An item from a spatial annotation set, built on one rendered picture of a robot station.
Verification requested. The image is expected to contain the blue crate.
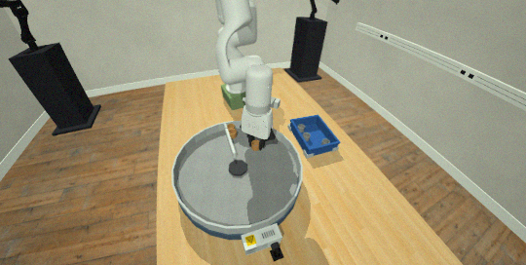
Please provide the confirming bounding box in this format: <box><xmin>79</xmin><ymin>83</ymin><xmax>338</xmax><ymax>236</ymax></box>
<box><xmin>289</xmin><ymin>115</ymin><xmax>341</xmax><ymax>156</ymax></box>

